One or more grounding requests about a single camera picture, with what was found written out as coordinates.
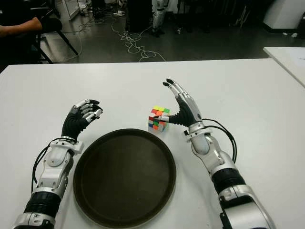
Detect white cabinet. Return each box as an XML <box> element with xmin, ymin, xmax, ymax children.
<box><xmin>263</xmin><ymin>0</ymin><xmax>305</xmax><ymax>33</ymax></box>

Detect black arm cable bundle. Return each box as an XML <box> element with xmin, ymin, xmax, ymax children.
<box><xmin>202</xmin><ymin>118</ymin><xmax>238</xmax><ymax>163</ymax></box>
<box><xmin>31</xmin><ymin>137</ymin><xmax>61</xmax><ymax>191</ymax></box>

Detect white humanoid robot legs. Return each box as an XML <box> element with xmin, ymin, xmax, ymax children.
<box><xmin>151</xmin><ymin>0</ymin><xmax>168</xmax><ymax>36</ymax></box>

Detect black chair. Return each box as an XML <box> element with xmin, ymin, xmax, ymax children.
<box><xmin>28</xmin><ymin>16</ymin><xmax>79</xmax><ymax>64</ymax></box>

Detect white tangled floor cable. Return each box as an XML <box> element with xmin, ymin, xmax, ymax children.
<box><xmin>111</xmin><ymin>16</ymin><xmax>166</xmax><ymax>62</ymax></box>

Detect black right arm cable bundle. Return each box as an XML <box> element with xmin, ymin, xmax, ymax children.
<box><xmin>202</xmin><ymin>118</ymin><xmax>238</xmax><ymax>163</ymax></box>

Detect white board panel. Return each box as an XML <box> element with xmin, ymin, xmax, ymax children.
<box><xmin>54</xmin><ymin>0</ymin><xmax>81</xmax><ymax>21</ymax></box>

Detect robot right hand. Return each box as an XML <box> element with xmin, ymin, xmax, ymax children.
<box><xmin>153</xmin><ymin>78</ymin><xmax>204</xmax><ymax>131</ymax></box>

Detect black cabinet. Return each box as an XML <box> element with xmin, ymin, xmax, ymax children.
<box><xmin>127</xmin><ymin>0</ymin><xmax>154</xmax><ymax>31</ymax></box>

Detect black left arm cable bundle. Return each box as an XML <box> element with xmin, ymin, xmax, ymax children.
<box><xmin>31</xmin><ymin>137</ymin><xmax>61</xmax><ymax>191</ymax></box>

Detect seated person in black shirt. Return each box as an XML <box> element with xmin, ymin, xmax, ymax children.
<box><xmin>0</xmin><ymin>0</ymin><xmax>63</xmax><ymax>65</ymax></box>

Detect dark brown round plate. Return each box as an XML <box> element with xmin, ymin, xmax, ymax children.
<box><xmin>73</xmin><ymin>128</ymin><xmax>177</xmax><ymax>229</ymax></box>

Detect multicoloured Rubik's cube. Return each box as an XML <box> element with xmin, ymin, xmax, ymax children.
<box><xmin>147</xmin><ymin>105</ymin><xmax>171</xmax><ymax>133</ymax></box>

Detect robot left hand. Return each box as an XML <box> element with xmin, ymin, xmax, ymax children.
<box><xmin>61</xmin><ymin>99</ymin><xmax>103</xmax><ymax>143</ymax></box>

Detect white side table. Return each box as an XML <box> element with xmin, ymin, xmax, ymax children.
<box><xmin>263</xmin><ymin>47</ymin><xmax>305</xmax><ymax>88</ymax></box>

